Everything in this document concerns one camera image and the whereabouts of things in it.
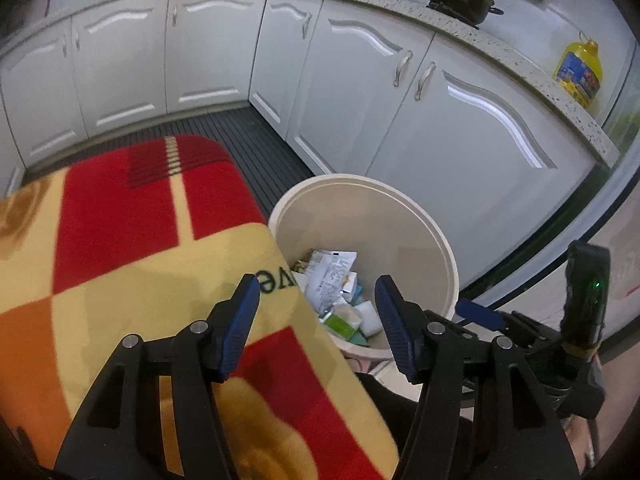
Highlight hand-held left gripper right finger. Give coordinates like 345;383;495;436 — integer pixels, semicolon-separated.
375;275;583;480

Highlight cream plastic bucket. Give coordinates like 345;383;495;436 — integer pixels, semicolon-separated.
267;173;460;361

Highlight white printed paper receipt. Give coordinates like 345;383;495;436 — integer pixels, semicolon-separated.
305;250;358;313

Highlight dark ribbed floor mat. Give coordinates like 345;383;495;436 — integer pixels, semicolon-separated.
22;107;321;211

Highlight red yellow printed blanket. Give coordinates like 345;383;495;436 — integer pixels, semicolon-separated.
0;135;401;480

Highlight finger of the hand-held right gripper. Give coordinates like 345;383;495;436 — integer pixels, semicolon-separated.
455;298;506;332

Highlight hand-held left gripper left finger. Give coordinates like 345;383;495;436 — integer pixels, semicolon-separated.
54;273;262;480

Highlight yellow cooking oil bottle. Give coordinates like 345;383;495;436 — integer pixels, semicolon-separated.
552;31;603;108

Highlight white base kitchen cabinets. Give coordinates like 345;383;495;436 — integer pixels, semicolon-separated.
0;0;601;286

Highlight person's right forearm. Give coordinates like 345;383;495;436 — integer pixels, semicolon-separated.
562;412;601;476

